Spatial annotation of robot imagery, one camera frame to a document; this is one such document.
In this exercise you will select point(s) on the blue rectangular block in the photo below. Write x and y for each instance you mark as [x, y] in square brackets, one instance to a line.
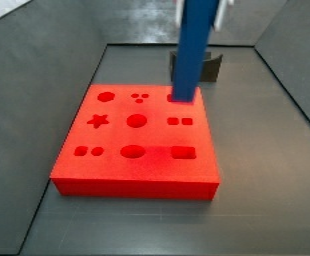
[196, 22]

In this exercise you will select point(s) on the red board with shaped holes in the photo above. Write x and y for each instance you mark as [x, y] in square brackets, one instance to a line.
[136, 145]

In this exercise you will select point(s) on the black curved fixture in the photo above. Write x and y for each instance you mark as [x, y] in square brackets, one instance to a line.
[211, 66]

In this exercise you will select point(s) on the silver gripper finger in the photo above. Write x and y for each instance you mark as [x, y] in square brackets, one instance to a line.
[179, 7]
[220, 12]

